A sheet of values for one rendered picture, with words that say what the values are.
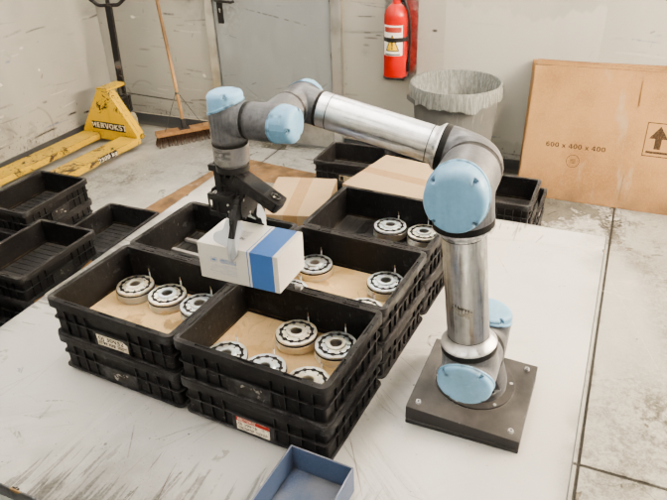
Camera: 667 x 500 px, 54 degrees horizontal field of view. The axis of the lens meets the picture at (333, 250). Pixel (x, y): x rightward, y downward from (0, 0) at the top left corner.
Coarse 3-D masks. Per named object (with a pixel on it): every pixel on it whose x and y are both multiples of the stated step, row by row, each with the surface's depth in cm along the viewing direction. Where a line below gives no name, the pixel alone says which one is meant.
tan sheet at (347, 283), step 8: (336, 272) 187; (344, 272) 187; (352, 272) 187; (360, 272) 187; (328, 280) 184; (336, 280) 183; (344, 280) 183; (352, 280) 183; (360, 280) 183; (312, 288) 180; (320, 288) 180; (328, 288) 180; (336, 288) 180; (344, 288) 180; (352, 288) 180; (360, 288) 180; (344, 296) 176; (352, 296) 176; (360, 296) 176; (368, 296) 176
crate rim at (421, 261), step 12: (300, 228) 190; (312, 228) 189; (360, 240) 183; (372, 240) 182; (420, 252) 176; (420, 264) 171; (408, 276) 166; (396, 288) 161; (348, 300) 157; (396, 300) 159; (384, 312) 154
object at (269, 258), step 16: (256, 224) 148; (208, 240) 143; (240, 240) 142; (256, 240) 142; (272, 240) 142; (288, 240) 142; (208, 256) 143; (224, 256) 141; (240, 256) 139; (256, 256) 137; (272, 256) 136; (288, 256) 140; (208, 272) 146; (224, 272) 144; (240, 272) 142; (256, 272) 140; (272, 272) 138; (288, 272) 142; (256, 288) 142; (272, 288) 140
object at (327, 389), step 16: (288, 288) 163; (336, 304) 157; (352, 304) 156; (192, 320) 152; (176, 336) 147; (368, 336) 146; (192, 352) 145; (208, 352) 142; (224, 352) 142; (352, 352) 140; (240, 368) 139; (256, 368) 137; (272, 368) 137; (336, 368) 136; (288, 384) 135; (304, 384) 132; (320, 384) 132; (336, 384) 135
